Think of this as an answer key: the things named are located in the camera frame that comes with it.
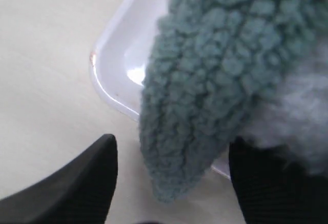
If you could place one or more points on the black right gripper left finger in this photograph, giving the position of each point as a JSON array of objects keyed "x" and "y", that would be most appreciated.
[{"x": 79, "y": 192}]

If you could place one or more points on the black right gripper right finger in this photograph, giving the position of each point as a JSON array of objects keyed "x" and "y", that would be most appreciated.
[{"x": 269, "y": 192}]

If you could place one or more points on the white rectangular tray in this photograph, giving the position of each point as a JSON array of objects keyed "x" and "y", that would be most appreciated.
[{"x": 120, "y": 55}]

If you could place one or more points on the green fleece scarf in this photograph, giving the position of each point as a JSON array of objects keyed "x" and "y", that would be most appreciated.
[{"x": 211, "y": 64}]

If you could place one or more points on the white plush snowman toy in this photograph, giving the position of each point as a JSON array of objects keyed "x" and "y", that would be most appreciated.
[{"x": 294, "y": 122}]

